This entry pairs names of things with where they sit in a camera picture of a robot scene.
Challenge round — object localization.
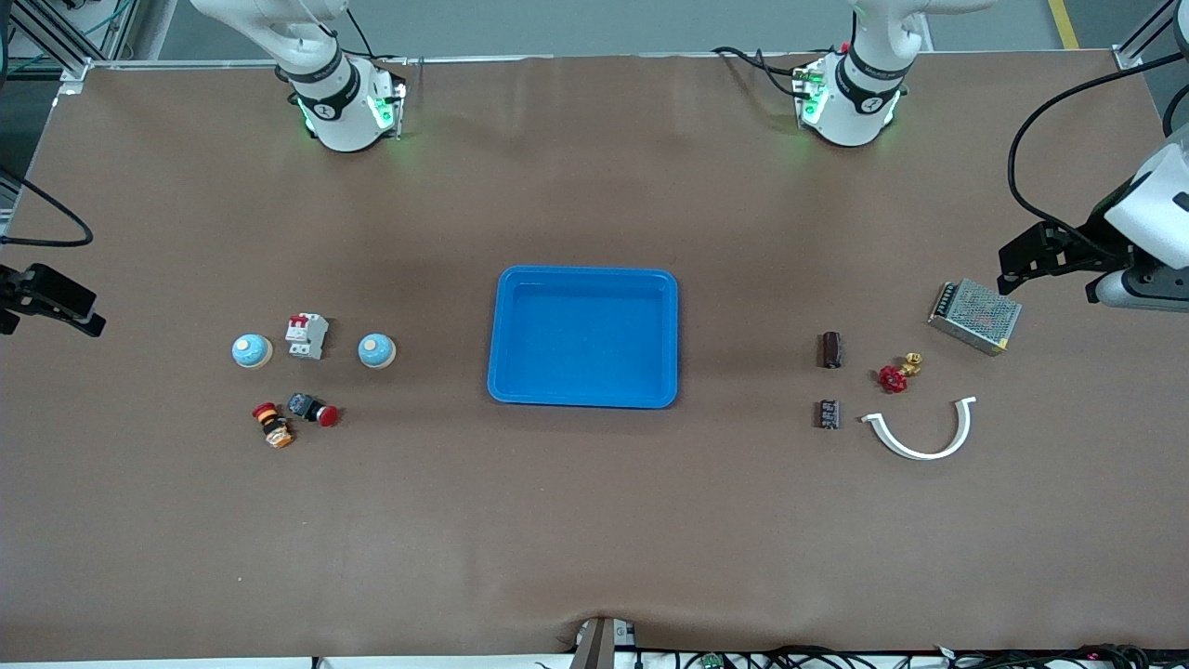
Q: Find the blue plastic tray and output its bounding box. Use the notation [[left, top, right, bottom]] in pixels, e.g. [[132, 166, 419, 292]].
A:
[[487, 265, 680, 410]]

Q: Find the metal mesh power supply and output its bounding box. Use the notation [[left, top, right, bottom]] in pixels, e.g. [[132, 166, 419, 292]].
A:
[[927, 278, 1024, 357]]

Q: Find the white curved plastic clamp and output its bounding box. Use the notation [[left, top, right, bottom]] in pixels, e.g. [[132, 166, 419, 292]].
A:
[[860, 396, 978, 462]]

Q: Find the white red circuit breaker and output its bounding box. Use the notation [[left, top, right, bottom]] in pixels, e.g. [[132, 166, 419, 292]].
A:
[[284, 312, 330, 361]]

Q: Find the red black emergency stop button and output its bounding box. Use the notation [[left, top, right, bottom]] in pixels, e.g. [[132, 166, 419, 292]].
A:
[[286, 392, 341, 428]]

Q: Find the brown table mat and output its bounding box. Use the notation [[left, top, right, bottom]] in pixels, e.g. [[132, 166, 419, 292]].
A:
[[0, 51, 1189, 662]]

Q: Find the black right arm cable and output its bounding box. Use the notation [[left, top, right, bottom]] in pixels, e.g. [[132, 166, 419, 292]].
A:
[[0, 167, 95, 248]]

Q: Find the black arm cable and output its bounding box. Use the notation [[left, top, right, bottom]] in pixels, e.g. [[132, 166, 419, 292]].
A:
[[1007, 51, 1189, 244], [0, 167, 95, 248]]

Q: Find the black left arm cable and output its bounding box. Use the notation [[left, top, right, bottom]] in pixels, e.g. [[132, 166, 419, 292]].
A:
[[1007, 51, 1189, 244]]

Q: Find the red handled brass valve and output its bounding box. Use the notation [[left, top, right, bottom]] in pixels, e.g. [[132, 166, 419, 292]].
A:
[[878, 351, 924, 394]]

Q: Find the aluminium frame post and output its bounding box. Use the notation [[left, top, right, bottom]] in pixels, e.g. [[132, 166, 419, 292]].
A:
[[1113, 0, 1189, 72], [0, 0, 150, 98]]

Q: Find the orange red push button switch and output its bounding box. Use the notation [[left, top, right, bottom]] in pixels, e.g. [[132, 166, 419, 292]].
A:
[[252, 401, 296, 450]]

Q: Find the black left base cable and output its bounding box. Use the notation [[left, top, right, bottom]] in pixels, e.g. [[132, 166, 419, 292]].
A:
[[712, 45, 809, 98]]

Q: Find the black base cable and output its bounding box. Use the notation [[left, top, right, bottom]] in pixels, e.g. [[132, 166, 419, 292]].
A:
[[712, 45, 809, 98], [339, 7, 410, 66]]

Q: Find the black right base cable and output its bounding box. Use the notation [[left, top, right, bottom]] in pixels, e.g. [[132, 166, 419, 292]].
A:
[[339, 7, 410, 66]]

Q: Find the tangled black cable bundle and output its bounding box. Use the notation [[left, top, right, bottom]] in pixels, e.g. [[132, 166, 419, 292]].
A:
[[641, 644, 1189, 669]]

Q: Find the metal table edge bracket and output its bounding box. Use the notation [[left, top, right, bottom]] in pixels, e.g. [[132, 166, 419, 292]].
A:
[[568, 615, 638, 669]]

